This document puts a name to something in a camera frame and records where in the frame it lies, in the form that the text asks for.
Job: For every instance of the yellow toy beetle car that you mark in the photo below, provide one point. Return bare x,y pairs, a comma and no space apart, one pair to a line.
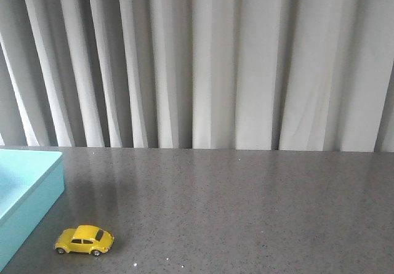
85,239

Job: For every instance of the light blue box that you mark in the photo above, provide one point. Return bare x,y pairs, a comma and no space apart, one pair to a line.
31,182

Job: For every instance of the grey pleated curtain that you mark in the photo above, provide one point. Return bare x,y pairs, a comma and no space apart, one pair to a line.
243,74

